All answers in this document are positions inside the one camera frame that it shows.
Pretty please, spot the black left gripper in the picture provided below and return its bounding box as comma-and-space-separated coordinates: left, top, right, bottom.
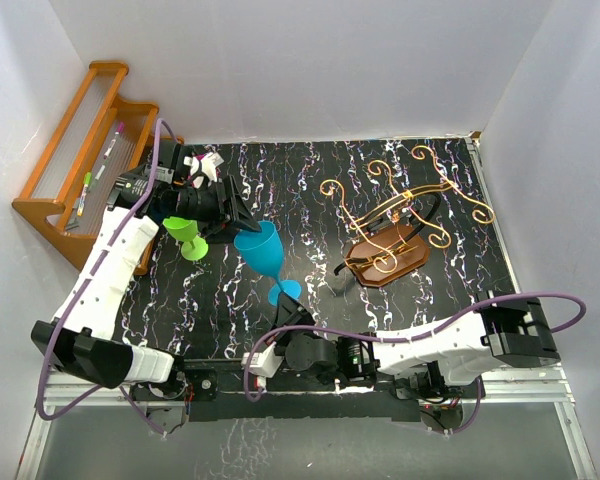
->
173, 176, 261, 243

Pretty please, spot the blue wine glass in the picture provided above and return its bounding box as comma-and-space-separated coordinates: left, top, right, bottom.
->
234, 221, 302, 306

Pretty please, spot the green wine glass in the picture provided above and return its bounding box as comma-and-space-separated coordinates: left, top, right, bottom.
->
163, 217, 209, 262

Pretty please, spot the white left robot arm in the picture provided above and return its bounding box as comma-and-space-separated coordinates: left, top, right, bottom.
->
31, 140, 259, 399

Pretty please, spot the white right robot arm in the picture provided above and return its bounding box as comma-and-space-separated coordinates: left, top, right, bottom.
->
241, 292, 561, 402

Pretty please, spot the pink capped marker pen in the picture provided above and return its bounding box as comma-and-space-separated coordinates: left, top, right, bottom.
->
92, 122, 125, 185

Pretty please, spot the wooden tiered shelf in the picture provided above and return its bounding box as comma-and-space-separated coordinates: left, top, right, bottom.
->
12, 60, 159, 270

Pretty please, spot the green capped marker pen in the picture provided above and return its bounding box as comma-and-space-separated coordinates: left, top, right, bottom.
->
76, 172, 92, 217

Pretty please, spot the gold wire wine glass rack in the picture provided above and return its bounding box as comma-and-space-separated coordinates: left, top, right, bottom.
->
320, 144, 496, 288

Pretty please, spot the aluminium frame rail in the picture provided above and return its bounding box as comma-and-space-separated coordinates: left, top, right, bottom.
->
38, 139, 591, 479

